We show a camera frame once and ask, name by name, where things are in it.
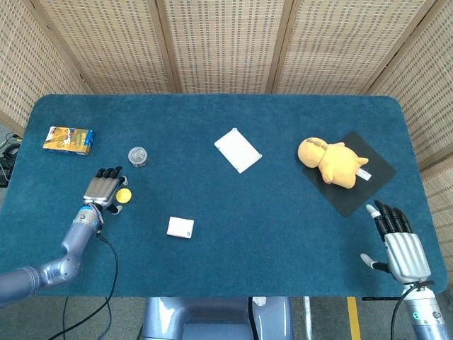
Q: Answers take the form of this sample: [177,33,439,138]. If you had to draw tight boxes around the small white box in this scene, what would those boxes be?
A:
[166,216,195,239]

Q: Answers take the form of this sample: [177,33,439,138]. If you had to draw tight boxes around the white flat plastic tray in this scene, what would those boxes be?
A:
[213,127,263,174]

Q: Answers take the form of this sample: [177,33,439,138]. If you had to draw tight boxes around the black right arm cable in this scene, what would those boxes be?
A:
[390,283,422,340]

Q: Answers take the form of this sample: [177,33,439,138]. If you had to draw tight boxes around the blue table cloth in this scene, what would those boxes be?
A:
[0,93,449,298]

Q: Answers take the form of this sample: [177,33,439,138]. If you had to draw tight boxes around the black cables on floor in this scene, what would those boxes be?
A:
[0,131,23,188]

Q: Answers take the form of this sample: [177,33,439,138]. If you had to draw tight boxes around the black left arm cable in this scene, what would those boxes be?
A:
[42,226,120,340]

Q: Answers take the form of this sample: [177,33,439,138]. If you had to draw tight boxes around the silver blue robot torso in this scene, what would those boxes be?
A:
[139,296,294,340]

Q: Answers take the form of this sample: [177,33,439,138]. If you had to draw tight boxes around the clear jar of paper clips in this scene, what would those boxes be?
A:
[127,147,149,168]

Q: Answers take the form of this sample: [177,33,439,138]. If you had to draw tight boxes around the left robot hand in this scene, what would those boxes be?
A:
[82,165,130,215]

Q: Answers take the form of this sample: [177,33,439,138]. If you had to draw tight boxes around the black mouse pad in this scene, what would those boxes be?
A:
[302,131,397,218]

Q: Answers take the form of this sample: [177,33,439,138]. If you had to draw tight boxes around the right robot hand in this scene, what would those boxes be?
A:
[360,200,432,285]

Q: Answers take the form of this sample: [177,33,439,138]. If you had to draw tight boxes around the woven bamboo folding screen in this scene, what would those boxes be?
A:
[0,0,453,277]

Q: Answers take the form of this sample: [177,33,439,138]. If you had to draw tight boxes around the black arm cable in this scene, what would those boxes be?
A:
[390,283,422,340]
[42,226,120,340]

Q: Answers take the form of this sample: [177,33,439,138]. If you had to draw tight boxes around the yellow plush dinosaur toy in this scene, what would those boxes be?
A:
[297,137,369,189]

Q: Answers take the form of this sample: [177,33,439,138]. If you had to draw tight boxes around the blue yellow cardboard box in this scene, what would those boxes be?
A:
[42,125,97,157]

